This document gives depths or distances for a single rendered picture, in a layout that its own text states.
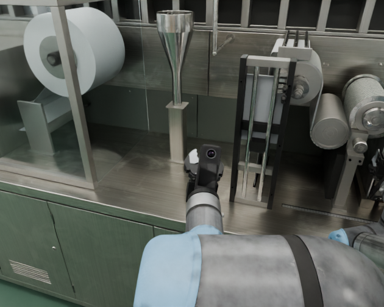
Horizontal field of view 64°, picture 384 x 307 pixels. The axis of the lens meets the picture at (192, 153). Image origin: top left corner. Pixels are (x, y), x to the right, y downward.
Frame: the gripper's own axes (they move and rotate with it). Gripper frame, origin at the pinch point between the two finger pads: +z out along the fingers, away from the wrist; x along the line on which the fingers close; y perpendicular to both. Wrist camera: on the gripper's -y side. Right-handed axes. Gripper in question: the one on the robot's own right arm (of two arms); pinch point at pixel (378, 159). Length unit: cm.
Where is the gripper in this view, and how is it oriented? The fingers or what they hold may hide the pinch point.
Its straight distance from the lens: 127.3
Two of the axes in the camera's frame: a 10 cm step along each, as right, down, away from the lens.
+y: 0.0, -8.6, -5.0
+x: -9.5, -1.5, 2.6
